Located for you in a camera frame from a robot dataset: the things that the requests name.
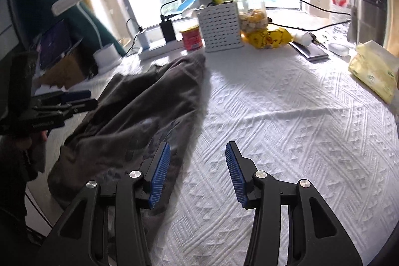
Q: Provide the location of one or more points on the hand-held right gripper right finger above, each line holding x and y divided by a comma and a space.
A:
235, 172

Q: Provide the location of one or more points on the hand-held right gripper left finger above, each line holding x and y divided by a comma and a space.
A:
160, 169

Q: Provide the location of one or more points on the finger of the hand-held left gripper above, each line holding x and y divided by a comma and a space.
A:
84, 105
76, 95

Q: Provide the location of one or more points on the grey t-shirt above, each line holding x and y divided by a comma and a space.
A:
131, 116

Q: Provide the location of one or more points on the person's left hand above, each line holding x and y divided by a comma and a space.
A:
28, 140

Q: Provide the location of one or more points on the white paper sheet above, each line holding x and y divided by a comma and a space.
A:
46, 89

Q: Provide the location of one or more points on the brown cardboard box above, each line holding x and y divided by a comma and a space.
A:
68, 69

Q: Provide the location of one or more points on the white desk lamp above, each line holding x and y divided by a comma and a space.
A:
107, 55

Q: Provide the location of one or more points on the dark screen tablet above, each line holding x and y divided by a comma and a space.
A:
56, 41

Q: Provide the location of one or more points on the white textured tablecloth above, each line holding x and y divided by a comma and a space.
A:
280, 116

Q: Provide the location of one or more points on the white charger plug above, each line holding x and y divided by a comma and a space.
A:
144, 39

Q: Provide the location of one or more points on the white power strip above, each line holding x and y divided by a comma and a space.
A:
162, 49

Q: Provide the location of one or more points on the black charger block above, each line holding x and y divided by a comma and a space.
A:
168, 30

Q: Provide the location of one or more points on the red tin can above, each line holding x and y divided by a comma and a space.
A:
191, 39

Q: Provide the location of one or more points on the yellow snack bag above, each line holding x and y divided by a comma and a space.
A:
269, 38

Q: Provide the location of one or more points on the black flat device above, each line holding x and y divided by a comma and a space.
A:
308, 51

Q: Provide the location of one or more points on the white perforated basket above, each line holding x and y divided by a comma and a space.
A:
221, 29

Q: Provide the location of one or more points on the light blue pouch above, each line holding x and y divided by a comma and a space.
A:
187, 2

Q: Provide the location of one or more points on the small white bottle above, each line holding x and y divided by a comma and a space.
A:
301, 38

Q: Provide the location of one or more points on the glass snack jar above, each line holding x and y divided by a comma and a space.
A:
252, 13

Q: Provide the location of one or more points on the white computer mouse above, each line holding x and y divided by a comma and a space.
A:
339, 49

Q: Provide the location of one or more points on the yellow tissue pack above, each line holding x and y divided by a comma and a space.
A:
374, 69

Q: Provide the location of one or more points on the steel tumbler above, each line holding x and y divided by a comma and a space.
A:
367, 19

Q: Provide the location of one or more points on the wide yellow curtain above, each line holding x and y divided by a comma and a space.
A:
392, 19

